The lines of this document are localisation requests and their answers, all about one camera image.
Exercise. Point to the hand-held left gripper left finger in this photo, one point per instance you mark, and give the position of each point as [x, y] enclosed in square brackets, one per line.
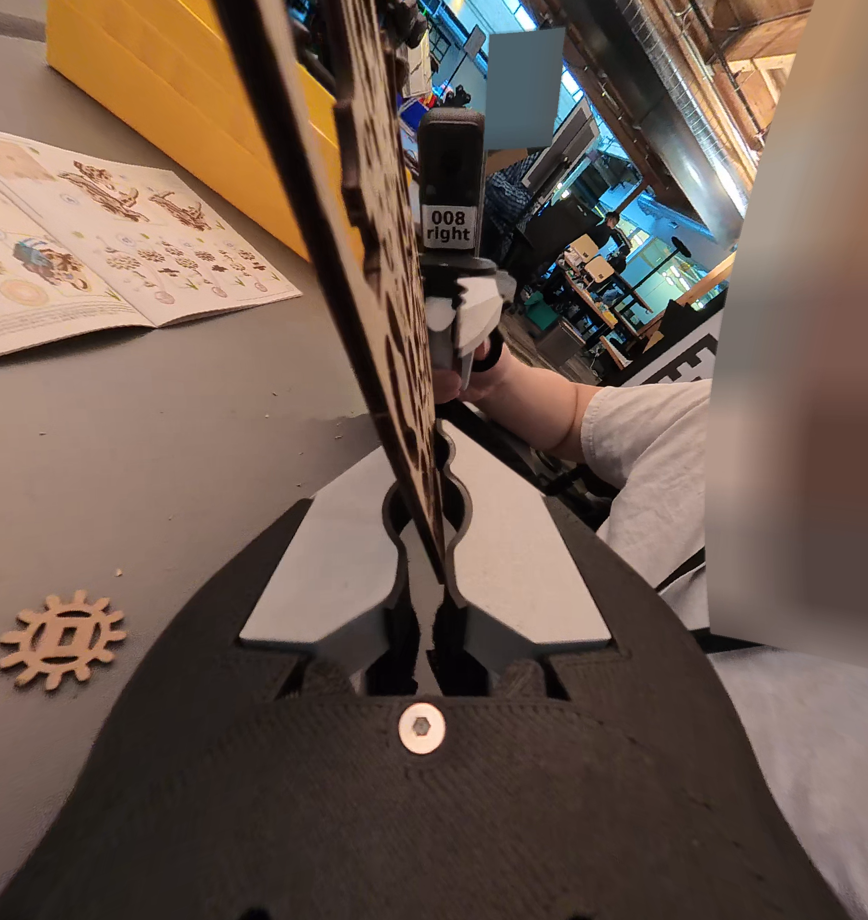
[319, 575]

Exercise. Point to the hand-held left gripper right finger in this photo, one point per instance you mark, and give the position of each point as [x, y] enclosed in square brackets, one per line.
[527, 575]

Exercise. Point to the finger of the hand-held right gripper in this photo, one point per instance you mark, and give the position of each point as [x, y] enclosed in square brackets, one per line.
[439, 327]
[480, 309]

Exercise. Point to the laser-cut wooden parts sheet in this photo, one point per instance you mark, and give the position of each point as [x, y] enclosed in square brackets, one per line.
[362, 287]

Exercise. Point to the wooden gear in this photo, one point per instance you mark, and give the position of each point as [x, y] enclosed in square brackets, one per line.
[63, 658]

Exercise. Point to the person's right forearm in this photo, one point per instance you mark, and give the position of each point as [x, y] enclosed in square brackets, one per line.
[541, 410]

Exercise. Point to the person's right hand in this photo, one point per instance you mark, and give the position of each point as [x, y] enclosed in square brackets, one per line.
[495, 381]

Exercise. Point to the long wooden workbench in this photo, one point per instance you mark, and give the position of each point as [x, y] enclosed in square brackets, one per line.
[624, 305]

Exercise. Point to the framed marker sign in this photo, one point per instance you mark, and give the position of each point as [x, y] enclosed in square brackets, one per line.
[682, 359]

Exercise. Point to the yellow box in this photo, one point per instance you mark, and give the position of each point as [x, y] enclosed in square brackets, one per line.
[189, 108]

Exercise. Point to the illustrated instruction booklet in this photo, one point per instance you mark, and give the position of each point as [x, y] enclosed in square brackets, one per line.
[81, 244]

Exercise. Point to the silver ventilation duct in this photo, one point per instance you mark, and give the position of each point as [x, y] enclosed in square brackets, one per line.
[664, 72]

